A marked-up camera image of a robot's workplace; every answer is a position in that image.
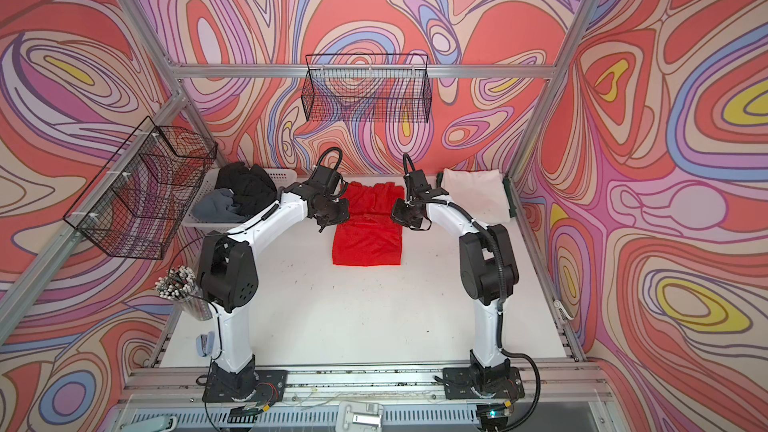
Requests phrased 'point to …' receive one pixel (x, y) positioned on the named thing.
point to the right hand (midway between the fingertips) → (396, 223)
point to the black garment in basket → (252, 188)
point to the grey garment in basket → (213, 207)
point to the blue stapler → (205, 343)
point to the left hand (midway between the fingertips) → (352, 214)
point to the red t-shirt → (369, 237)
